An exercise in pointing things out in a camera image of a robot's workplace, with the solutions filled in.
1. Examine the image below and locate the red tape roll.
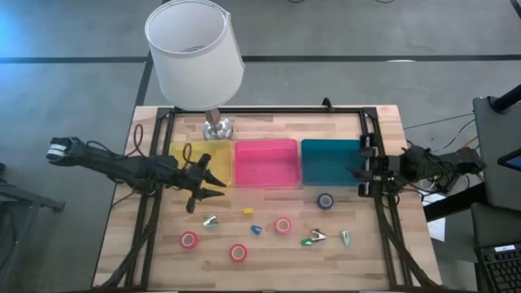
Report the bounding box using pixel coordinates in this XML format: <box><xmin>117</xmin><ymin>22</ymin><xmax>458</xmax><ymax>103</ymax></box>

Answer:
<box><xmin>179</xmin><ymin>230</ymin><xmax>199</xmax><ymax>250</ymax></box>
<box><xmin>274</xmin><ymin>216</ymin><xmax>293</xmax><ymax>236</ymax></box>
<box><xmin>229</xmin><ymin>243</ymin><xmax>248</xmax><ymax>263</ymax></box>

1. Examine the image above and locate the silver lamp base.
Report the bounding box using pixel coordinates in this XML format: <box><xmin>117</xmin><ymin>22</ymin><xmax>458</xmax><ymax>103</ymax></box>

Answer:
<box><xmin>202</xmin><ymin>107</ymin><xmax>234</xmax><ymax>142</ymax></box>

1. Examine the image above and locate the white paper sheet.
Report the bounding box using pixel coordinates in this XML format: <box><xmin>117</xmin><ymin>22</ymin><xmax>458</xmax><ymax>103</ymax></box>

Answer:
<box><xmin>422</xmin><ymin>193</ymin><xmax>447</xmax><ymax>242</ymax></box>

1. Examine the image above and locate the grey floor cable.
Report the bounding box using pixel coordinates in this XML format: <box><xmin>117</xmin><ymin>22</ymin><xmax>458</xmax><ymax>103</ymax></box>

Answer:
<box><xmin>404</xmin><ymin>112</ymin><xmax>476</xmax><ymax>131</ymax></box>

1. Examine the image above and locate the blue tape roll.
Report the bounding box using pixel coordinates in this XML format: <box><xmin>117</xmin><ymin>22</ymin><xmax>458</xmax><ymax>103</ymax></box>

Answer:
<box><xmin>316</xmin><ymin>192</ymin><xmax>335</xmax><ymax>211</ymax></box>

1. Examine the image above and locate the teal plastic bin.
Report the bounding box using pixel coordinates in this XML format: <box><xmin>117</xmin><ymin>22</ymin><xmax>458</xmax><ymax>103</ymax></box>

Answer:
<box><xmin>300</xmin><ymin>138</ymin><xmax>367</xmax><ymax>187</ymax></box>

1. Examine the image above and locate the pink plastic bin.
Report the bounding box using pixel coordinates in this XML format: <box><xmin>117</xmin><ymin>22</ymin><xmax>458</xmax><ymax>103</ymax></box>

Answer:
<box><xmin>234</xmin><ymin>138</ymin><xmax>302</xmax><ymax>189</ymax></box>

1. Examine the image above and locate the brown cable loop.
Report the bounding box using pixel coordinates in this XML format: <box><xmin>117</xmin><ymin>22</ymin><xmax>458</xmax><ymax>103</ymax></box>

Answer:
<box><xmin>133</xmin><ymin>123</ymin><xmax>147</xmax><ymax>158</ymax></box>

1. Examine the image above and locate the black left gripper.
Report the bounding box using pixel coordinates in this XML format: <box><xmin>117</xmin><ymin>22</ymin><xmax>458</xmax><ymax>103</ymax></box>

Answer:
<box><xmin>174</xmin><ymin>153</ymin><xmax>228</xmax><ymax>215</ymax></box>

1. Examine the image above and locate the black laptop keyboard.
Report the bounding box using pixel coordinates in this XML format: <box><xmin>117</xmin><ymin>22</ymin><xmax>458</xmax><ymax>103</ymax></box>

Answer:
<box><xmin>474</xmin><ymin>243</ymin><xmax>521</xmax><ymax>293</ymax></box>

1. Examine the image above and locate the white lamp shade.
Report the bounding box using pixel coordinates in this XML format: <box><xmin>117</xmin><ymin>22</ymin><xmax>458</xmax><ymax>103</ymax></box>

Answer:
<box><xmin>144</xmin><ymin>0</ymin><xmax>246</xmax><ymax>112</ymax></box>

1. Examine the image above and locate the dark grey panel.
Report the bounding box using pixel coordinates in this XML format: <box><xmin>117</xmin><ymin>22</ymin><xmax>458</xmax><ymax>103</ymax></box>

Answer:
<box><xmin>471</xmin><ymin>95</ymin><xmax>521</xmax><ymax>212</ymax></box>

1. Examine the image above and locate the black pole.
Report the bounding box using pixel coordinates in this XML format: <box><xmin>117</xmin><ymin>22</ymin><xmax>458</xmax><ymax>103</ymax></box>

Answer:
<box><xmin>489</xmin><ymin>83</ymin><xmax>521</xmax><ymax>114</ymax></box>

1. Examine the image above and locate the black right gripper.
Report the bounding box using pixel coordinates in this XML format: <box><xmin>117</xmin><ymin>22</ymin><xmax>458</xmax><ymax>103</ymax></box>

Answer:
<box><xmin>347</xmin><ymin>135</ymin><xmax>391</xmax><ymax>199</ymax></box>

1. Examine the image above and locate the tablet with blue screen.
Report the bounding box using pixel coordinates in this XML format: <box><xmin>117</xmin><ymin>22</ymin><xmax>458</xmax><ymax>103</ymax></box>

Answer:
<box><xmin>497</xmin><ymin>146</ymin><xmax>521</xmax><ymax>172</ymax></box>

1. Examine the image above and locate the black metal stand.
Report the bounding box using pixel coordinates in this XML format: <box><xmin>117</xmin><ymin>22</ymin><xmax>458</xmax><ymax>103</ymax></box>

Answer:
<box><xmin>0</xmin><ymin>161</ymin><xmax>66</xmax><ymax>253</ymax></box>

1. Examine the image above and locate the yellow plastic bin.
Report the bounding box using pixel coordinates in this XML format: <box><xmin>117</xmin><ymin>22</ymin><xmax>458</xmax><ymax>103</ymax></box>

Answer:
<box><xmin>169</xmin><ymin>140</ymin><xmax>234</xmax><ymax>189</ymax></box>

